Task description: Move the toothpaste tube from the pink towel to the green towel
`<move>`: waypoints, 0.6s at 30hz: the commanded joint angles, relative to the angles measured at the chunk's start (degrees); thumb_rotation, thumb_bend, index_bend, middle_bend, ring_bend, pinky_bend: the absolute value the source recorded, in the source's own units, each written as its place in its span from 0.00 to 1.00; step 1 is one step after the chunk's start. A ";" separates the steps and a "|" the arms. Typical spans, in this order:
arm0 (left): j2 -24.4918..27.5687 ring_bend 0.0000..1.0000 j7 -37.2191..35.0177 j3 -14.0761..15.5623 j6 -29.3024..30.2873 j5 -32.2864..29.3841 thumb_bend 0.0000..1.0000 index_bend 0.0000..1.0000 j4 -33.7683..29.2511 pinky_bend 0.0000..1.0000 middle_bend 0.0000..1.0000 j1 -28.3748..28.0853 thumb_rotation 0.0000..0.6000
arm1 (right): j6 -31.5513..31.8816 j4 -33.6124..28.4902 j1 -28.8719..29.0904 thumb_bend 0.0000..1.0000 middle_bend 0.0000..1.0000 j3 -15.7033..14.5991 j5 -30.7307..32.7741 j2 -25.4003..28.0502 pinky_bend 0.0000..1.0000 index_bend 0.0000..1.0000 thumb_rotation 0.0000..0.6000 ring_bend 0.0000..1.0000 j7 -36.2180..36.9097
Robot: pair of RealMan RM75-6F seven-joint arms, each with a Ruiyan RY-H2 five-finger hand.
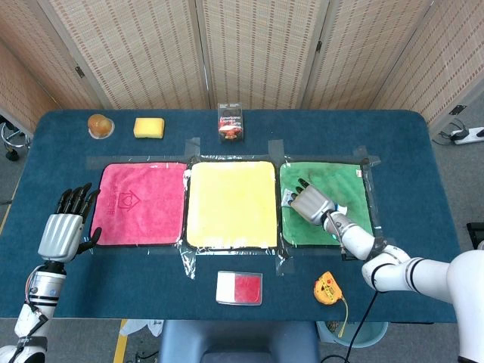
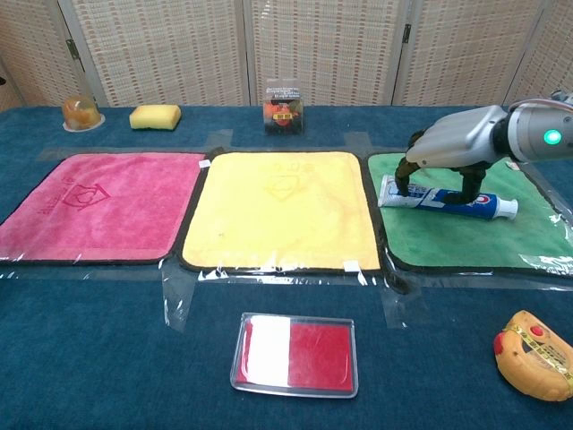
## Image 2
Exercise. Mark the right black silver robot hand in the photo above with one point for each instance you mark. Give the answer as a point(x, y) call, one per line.
point(456, 139)

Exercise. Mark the white blue toothpaste tube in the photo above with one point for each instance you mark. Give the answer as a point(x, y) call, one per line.
point(492, 206)

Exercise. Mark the green cloth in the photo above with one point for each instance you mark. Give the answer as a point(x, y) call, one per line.
point(447, 242)

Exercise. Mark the yellow cloth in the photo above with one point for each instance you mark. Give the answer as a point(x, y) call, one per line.
point(277, 224)

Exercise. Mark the pink cloth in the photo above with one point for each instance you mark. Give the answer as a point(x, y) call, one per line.
point(89, 228)

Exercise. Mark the clear tape strip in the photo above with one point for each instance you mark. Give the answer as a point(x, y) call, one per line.
point(358, 140)
point(405, 307)
point(221, 139)
point(177, 298)

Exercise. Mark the clear box with dark print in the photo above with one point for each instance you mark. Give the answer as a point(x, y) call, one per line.
point(285, 112)

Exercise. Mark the orange packaged bread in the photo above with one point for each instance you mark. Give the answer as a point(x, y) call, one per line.
point(532, 363)

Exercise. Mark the red white card in sleeve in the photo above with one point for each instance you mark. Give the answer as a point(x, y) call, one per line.
point(295, 356)

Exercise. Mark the woven folding screen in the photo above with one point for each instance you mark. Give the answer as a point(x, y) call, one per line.
point(179, 49)

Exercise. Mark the yellow sponge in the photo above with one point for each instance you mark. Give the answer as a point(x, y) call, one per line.
point(156, 117)

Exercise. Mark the orange jelly cup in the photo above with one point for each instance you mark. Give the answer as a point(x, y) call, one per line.
point(81, 114)

